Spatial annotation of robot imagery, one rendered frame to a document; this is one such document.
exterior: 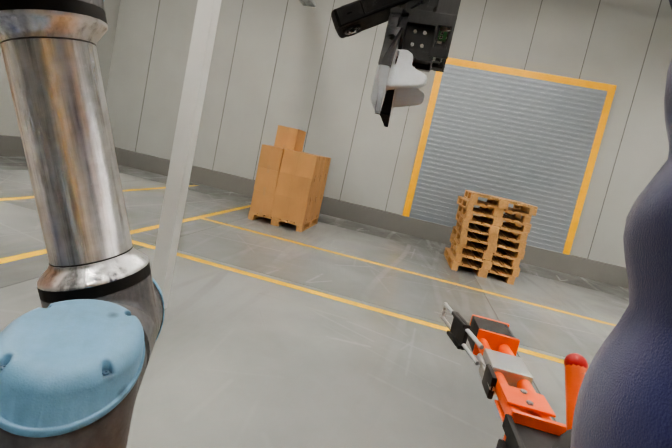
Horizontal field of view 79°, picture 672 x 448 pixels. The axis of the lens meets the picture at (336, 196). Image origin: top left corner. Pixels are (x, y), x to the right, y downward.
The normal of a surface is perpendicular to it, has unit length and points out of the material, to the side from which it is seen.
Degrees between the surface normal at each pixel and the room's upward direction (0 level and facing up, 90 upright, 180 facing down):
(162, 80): 90
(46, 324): 7
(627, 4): 90
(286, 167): 90
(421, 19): 90
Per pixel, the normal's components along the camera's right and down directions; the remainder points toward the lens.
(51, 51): 0.54, 0.11
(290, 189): -0.20, 0.06
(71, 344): 0.24, -0.94
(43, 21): 0.42, 0.77
